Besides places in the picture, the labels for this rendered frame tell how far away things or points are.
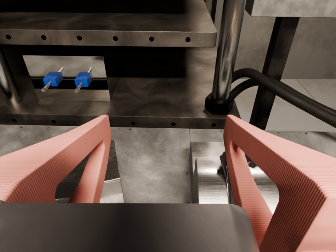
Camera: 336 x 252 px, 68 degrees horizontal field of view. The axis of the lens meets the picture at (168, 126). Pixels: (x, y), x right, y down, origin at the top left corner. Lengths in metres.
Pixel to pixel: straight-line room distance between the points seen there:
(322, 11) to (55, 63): 0.88
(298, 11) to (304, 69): 2.26
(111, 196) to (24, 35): 0.63
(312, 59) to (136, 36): 2.54
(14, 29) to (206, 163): 0.74
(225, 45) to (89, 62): 0.44
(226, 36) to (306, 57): 2.39
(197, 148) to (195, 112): 0.28
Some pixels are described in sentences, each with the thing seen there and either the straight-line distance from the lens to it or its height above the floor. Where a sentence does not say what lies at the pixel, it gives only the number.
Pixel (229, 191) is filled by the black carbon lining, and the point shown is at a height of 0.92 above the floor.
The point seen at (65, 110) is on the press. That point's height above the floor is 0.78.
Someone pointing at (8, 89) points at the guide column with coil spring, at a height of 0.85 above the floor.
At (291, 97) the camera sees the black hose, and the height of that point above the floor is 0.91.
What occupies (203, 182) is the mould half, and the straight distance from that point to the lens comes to 0.45.
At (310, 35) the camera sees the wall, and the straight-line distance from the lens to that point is 3.04.
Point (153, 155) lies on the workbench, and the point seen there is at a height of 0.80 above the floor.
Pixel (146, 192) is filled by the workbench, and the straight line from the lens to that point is 0.60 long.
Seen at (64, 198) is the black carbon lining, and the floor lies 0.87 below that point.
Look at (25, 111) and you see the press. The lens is 1.00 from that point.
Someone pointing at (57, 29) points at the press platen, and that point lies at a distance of 0.91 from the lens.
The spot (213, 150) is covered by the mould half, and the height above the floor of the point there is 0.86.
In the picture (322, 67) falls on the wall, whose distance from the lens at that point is 3.27.
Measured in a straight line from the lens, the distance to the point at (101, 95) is 0.94.
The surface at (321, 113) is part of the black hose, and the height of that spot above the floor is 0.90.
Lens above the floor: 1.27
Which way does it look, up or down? 37 degrees down
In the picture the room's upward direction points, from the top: straight up
